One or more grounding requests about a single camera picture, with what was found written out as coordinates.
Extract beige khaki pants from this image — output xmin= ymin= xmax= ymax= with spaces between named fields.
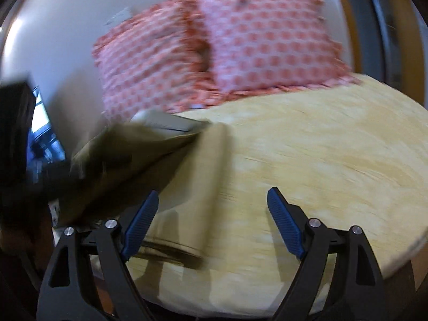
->
xmin=50 ymin=110 xmax=231 ymax=269

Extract black flat screen television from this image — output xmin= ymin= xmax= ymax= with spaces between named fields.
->
xmin=27 ymin=86 xmax=66 ymax=175

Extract yellow floral bed sheet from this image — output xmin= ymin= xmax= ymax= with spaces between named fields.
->
xmin=128 ymin=75 xmax=427 ymax=318

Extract pink polka dot pillow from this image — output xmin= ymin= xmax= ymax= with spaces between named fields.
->
xmin=198 ymin=0 xmax=357 ymax=95
xmin=92 ymin=0 xmax=224 ymax=121

